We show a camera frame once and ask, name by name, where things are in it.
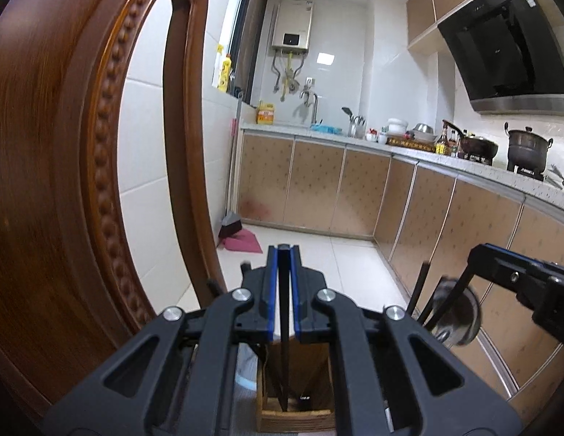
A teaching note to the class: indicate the blue dish cloth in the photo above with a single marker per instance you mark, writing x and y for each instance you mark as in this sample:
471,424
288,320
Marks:
325,128

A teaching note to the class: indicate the brown kitchen base cabinet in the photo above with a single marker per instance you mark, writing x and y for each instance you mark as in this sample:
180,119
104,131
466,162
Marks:
354,190

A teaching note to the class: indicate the dark wok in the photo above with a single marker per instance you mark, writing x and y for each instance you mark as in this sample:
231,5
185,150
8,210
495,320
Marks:
477,145

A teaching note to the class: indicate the metal faucet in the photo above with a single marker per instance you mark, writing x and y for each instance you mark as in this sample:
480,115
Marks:
310,104

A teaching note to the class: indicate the gas stove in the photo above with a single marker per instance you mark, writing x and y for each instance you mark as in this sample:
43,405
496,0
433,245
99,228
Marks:
525,173

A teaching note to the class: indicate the group of sauce bottles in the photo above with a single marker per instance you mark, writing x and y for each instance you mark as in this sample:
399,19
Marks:
450,141

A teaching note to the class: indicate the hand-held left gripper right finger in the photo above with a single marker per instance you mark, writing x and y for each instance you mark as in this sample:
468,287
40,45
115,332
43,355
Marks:
294,290

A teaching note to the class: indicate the metal bowl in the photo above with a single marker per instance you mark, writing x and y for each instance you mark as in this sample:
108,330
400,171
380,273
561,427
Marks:
420,128

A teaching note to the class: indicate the black chopstick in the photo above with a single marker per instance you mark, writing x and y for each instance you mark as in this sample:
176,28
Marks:
419,290
445,297
285,372

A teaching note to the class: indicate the bamboo utensil holder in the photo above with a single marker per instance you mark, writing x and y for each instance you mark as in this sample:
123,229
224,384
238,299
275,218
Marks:
295,420

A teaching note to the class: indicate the large metal stockpot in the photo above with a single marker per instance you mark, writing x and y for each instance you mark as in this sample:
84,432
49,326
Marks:
527,150

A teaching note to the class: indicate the cup of kitchen utensils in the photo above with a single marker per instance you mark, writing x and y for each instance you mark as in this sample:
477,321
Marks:
356,125

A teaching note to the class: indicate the patterned tray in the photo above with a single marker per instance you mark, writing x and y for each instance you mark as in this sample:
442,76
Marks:
411,144

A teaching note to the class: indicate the white lidded pot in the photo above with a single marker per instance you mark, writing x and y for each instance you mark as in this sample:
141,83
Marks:
397,126

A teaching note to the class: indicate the wooden chair back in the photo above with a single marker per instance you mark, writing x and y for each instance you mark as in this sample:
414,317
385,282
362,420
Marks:
45,190

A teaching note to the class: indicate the yellow bottle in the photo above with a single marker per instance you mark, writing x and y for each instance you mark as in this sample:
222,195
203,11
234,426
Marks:
225,72

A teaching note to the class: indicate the water heater pipes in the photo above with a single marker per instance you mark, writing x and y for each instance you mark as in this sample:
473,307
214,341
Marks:
286,72

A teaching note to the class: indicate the metal spoon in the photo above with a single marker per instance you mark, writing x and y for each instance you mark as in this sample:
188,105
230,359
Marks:
457,313

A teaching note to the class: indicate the black range hood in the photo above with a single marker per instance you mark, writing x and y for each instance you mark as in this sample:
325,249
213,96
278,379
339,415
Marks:
504,41

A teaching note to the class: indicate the pink dustpan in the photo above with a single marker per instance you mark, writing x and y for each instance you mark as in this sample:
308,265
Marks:
241,241

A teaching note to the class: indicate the brown wall cabinet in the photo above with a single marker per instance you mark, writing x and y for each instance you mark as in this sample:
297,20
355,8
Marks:
450,0

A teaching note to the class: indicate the dark window frame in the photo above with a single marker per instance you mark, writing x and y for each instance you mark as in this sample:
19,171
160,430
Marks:
245,32

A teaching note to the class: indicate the grey white tablecloth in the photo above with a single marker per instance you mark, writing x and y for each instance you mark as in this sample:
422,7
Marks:
246,399

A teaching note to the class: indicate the wall water heater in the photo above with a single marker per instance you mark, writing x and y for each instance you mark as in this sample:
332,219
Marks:
292,22

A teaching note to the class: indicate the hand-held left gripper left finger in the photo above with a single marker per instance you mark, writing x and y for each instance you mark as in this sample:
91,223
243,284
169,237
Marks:
273,290

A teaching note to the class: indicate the yellow jug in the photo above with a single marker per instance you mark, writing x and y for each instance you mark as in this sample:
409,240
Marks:
266,113

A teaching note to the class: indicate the black broom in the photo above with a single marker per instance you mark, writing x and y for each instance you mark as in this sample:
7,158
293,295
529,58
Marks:
229,227

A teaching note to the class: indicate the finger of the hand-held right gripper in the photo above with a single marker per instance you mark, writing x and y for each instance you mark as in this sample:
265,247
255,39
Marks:
500,263

